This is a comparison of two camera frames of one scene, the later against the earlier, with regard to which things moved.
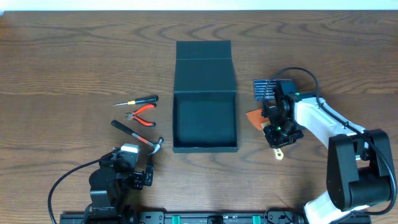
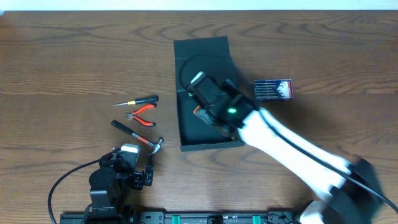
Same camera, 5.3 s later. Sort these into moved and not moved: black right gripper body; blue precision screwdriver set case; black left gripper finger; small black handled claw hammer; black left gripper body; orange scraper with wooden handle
Moved: black right gripper body; orange scraper with wooden handle
Not moved: black left gripper body; small black handled claw hammer; black left gripper finger; blue precision screwdriver set case
